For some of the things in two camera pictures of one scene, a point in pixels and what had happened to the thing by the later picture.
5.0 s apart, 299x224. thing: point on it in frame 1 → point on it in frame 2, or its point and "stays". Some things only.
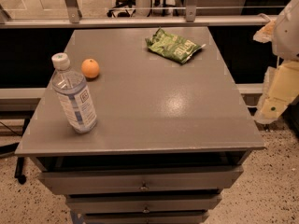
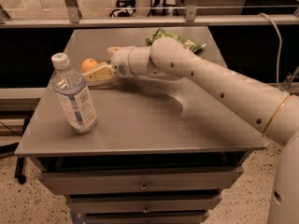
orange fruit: x=90 y=68 stays
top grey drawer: x=139 y=180 stays
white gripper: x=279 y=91 → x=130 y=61
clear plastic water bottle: x=72 y=90 stays
